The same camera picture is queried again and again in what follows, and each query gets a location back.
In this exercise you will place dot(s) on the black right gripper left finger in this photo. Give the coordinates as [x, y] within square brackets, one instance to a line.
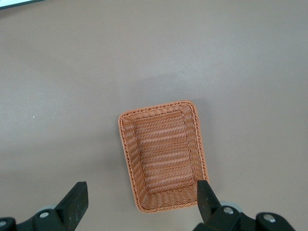
[72, 207]

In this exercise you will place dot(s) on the small brown wicker basket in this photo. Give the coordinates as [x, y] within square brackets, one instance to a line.
[163, 154]

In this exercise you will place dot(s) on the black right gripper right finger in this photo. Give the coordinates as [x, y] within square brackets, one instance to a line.
[207, 207]

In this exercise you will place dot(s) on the brown table cover mat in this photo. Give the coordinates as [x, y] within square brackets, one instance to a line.
[72, 84]

